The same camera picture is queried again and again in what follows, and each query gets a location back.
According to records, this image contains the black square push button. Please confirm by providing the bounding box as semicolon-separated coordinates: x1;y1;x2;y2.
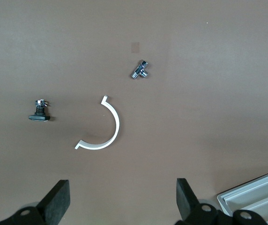
28;99;52;122

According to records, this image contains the white half-ring clamp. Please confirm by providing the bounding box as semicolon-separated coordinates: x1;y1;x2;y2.
74;95;121;150

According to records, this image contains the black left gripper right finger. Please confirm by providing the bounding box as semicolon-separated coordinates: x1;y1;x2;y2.
175;178;268;225

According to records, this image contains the small green metal component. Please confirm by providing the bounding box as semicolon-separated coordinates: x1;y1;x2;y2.
131;59;150;80

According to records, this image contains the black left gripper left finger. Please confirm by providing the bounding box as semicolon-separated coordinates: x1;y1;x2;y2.
0;180;71;225

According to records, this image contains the white drawer cabinet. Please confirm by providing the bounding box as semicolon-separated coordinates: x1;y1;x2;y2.
216;167;268;225

